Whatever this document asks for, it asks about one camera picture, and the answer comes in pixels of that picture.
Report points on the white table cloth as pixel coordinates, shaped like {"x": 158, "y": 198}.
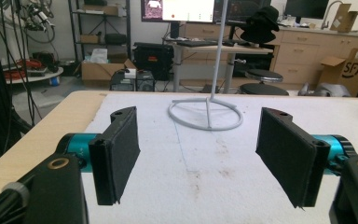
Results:
{"x": 230, "y": 168}

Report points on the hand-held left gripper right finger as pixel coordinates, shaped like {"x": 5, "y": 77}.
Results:
{"x": 292, "y": 155}

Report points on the white hat stand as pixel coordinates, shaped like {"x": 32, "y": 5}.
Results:
{"x": 209, "y": 105}

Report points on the small cardboard box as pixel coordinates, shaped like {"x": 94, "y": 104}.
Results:
{"x": 345, "y": 18}

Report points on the open cardboard box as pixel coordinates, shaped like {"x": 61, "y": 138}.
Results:
{"x": 104, "y": 72}

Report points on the black metal shelf rack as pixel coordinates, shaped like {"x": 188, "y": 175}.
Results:
{"x": 101, "y": 28}

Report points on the black equipment case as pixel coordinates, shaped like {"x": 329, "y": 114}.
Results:
{"x": 153, "y": 59}

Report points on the black keyboard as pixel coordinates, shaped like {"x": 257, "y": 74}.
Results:
{"x": 195, "y": 43}

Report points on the computer monitor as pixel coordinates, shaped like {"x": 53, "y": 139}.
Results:
{"x": 178, "y": 10}

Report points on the standing desk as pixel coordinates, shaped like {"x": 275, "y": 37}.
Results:
{"x": 205, "y": 49}

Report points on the printed cardboard box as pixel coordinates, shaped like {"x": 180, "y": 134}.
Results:
{"x": 346, "y": 70}

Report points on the round white cart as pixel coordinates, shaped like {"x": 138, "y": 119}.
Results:
{"x": 32, "y": 73}

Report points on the wooden drawer cabinet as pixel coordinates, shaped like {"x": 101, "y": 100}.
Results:
{"x": 307, "y": 56}

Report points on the black hat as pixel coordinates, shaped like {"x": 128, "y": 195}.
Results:
{"x": 260, "y": 26}

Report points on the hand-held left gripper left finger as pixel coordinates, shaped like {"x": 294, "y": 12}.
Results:
{"x": 118, "y": 149}

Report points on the dark monitor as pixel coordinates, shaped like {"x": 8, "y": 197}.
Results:
{"x": 306, "y": 8}

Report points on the black round stool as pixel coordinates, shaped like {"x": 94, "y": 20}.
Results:
{"x": 262, "y": 81}

